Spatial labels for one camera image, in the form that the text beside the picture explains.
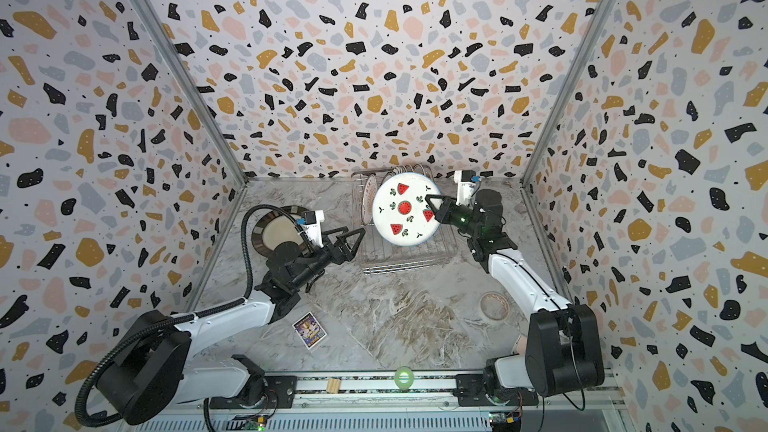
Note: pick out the white plate orange sunburst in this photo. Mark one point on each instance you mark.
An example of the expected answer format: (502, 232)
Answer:
(368, 196)

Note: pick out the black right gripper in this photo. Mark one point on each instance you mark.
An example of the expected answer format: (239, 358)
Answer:
(452, 213)

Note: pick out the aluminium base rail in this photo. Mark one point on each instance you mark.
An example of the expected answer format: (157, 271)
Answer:
(447, 400)

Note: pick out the small wooden block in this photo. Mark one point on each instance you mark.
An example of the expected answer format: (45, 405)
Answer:
(333, 386)

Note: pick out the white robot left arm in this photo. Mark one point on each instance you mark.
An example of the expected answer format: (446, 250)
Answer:
(155, 364)

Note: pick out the metal wire dish rack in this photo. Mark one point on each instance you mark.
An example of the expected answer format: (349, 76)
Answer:
(377, 256)

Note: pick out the green tape roll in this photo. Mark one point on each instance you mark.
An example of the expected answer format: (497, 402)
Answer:
(404, 378)

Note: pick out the white watermelon pattern plate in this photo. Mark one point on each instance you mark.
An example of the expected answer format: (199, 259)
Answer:
(400, 213)

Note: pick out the black rimmed cream plate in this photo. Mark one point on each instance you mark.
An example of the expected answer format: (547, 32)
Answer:
(272, 229)

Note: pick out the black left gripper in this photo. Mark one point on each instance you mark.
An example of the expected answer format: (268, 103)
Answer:
(343, 255)

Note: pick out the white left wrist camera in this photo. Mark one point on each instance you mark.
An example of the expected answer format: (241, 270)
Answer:
(311, 223)

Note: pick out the purple playing card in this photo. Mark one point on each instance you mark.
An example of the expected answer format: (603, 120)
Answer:
(309, 330)

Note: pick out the clear tape roll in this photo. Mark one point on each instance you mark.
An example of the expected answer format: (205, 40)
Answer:
(494, 307)

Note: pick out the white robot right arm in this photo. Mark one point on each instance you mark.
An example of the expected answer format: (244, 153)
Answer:
(562, 351)

